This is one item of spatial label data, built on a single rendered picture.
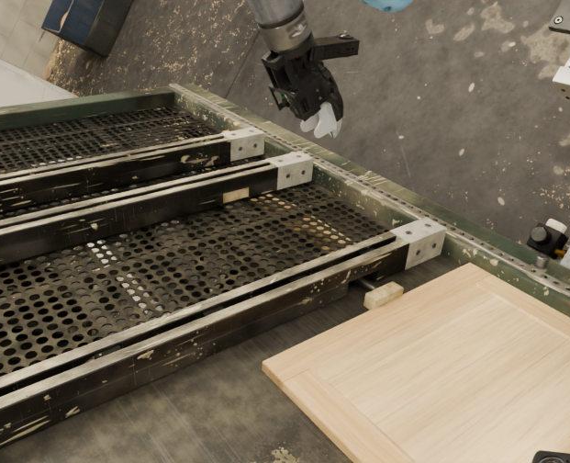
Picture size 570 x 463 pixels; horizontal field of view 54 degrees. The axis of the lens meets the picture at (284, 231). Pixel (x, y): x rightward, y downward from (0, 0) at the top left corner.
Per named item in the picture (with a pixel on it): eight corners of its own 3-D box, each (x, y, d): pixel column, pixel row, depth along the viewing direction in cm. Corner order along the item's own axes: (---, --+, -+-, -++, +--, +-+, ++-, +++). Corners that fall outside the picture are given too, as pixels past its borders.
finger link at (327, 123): (316, 152, 100) (299, 112, 94) (339, 131, 102) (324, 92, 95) (328, 158, 98) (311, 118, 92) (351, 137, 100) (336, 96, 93)
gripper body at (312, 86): (278, 113, 96) (252, 53, 88) (313, 83, 98) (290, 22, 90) (307, 125, 91) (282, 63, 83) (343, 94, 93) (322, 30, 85)
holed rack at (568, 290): (577, 291, 109) (578, 289, 109) (569, 297, 108) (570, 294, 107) (175, 84, 220) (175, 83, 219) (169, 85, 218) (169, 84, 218)
